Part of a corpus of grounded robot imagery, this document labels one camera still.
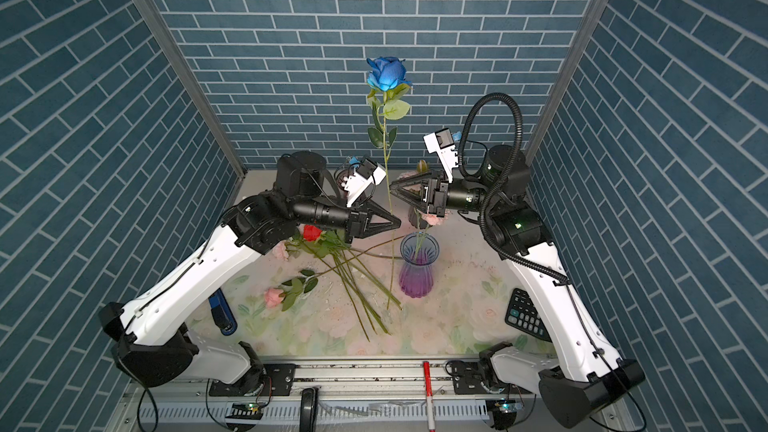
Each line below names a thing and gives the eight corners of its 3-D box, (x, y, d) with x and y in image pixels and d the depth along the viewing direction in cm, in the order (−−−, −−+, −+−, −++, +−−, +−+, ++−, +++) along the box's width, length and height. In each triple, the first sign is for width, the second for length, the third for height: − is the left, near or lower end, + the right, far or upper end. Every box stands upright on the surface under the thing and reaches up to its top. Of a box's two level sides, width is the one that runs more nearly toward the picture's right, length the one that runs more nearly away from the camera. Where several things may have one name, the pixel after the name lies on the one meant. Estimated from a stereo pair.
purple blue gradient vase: (399, 298, 90) (400, 264, 72) (399, 269, 96) (400, 231, 78) (432, 298, 90) (440, 264, 72) (430, 269, 96) (437, 231, 79)
